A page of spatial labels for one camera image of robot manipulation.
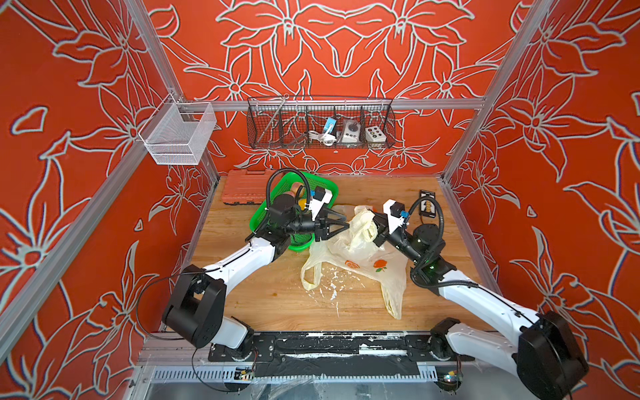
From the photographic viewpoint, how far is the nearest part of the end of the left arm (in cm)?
62

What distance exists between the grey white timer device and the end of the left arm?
0.34m

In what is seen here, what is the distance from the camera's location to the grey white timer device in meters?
0.92
